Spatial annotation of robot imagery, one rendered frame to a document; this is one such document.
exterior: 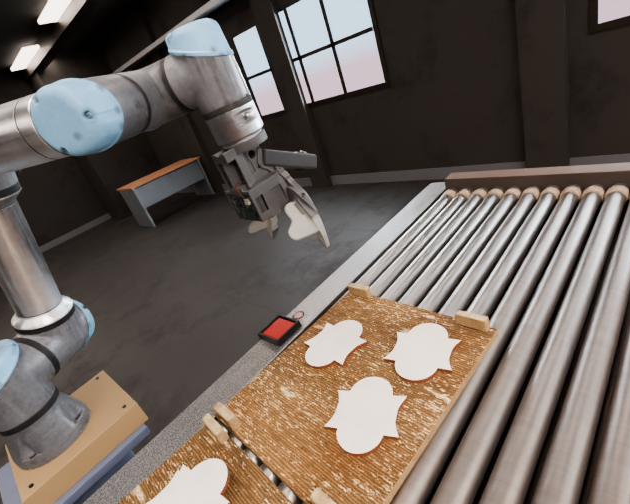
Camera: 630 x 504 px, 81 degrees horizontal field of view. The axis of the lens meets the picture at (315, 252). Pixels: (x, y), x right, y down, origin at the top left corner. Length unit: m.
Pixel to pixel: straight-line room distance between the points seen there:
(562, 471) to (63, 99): 0.70
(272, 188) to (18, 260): 0.54
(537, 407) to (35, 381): 0.90
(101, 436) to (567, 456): 0.83
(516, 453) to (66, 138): 0.65
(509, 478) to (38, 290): 0.89
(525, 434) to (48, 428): 0.86
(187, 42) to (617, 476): 0.73
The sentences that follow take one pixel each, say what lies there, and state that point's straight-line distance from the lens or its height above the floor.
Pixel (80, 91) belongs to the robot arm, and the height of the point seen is 1.48.
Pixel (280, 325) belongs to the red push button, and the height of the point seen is 0.93.
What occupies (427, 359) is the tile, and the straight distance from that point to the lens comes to 0.68.
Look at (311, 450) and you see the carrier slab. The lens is 0.64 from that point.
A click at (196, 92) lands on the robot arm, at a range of 0.56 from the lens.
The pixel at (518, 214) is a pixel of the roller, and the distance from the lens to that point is 1.14.
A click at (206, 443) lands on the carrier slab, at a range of 0.74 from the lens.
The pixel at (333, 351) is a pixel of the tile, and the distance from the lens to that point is 0.75.
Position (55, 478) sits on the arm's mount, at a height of 0.91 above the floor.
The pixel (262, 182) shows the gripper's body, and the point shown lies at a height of 1.31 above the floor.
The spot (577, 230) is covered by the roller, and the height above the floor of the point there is 0.92.
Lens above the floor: 1.43
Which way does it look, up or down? 25 degrees down
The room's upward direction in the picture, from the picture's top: 20 degrees counter-clockwise
